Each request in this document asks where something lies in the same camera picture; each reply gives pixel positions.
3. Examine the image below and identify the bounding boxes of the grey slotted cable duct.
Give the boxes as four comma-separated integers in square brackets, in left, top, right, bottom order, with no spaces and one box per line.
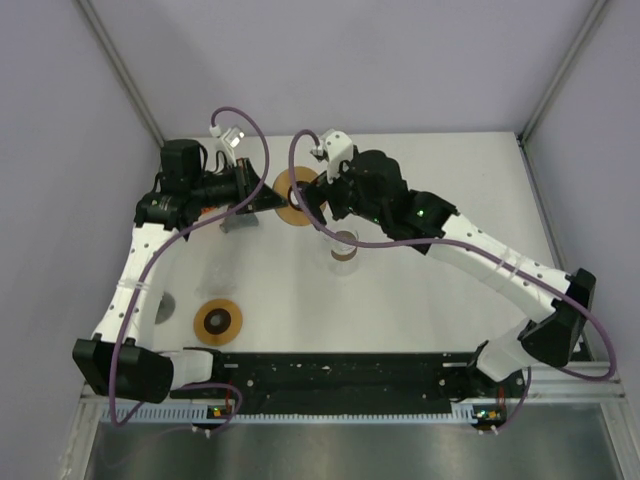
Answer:
[129,402,504,425]

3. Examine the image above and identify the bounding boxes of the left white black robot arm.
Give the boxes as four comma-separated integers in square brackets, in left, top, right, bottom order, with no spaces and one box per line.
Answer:
[72,139,286,404]

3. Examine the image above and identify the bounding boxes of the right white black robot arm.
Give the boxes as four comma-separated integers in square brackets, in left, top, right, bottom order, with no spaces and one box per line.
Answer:
[288,150,596,396]

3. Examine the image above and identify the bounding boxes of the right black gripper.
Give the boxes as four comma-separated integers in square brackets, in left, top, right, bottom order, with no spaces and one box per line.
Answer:
[300,159,388,230]

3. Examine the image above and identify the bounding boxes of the wooden rimmed glass dripper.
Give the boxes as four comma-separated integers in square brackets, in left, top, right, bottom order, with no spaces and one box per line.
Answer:
[272,167,329,227]

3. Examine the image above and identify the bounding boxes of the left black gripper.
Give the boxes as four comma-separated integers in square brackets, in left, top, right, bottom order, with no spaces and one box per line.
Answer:
[189,157,287,215]

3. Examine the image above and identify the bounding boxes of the grey metal cone filter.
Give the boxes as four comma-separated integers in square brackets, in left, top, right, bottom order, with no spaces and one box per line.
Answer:
[219,213,259,234]

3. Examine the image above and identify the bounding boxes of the glass carafe with wooden collar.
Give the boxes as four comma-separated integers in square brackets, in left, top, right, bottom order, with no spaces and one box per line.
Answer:
[320,229,359,276]

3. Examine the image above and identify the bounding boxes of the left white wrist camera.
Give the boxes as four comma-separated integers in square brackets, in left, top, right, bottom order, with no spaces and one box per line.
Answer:
[209,125,245,165]

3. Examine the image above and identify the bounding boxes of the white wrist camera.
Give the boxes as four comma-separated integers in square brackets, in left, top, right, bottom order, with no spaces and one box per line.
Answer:
[311,129,354,183]
[209,125,245,165]

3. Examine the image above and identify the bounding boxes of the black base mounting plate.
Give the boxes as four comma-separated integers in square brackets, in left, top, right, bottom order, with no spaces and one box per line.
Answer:
[170,353,524,414]

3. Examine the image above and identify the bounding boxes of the aluminium frame rail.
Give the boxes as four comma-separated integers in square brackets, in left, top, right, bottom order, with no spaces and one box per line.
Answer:
[528,366,626,403]

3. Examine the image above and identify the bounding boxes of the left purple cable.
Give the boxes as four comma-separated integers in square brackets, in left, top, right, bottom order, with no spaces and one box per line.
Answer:
[107,107,274,431]

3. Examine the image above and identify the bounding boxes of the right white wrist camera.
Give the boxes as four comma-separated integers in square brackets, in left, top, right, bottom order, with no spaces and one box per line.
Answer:
[311,129,354,183]

